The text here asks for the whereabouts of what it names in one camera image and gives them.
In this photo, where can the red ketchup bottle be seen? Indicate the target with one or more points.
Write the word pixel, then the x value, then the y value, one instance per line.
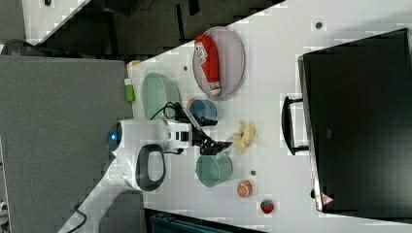
pixel 206 53

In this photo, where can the green perforated colander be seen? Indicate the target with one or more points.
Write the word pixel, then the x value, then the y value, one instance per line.
pixel 157 91

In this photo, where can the green cup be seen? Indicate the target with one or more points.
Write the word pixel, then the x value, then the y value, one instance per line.
pixel 213 170

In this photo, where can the grey round plate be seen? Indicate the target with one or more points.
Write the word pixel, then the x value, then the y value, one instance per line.
pixel 231 58

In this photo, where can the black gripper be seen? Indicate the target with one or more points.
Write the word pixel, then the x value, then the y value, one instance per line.
pixel 205 143

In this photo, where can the red strawberry toy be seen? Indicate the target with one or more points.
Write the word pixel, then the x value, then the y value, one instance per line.
pixel 267 206

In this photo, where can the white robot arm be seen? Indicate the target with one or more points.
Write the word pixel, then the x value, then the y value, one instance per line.
pixel 139 146

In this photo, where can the orange slice toy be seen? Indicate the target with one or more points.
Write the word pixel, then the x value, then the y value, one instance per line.
pixel 244 189

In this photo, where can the yellow plush peeled banana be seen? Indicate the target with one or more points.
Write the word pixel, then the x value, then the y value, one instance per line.
pixel 243 137

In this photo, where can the blue bowl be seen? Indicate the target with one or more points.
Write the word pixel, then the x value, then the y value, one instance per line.
pixel 204 108

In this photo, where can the red strawberry near bowl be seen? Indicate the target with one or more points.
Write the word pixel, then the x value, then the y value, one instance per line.
pixel 190 102

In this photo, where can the green marker bottle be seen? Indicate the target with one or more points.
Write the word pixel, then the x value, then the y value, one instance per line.
pixel 129 90

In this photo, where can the black toaster oven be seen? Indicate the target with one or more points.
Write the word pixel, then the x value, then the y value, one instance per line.
pixel 354 120

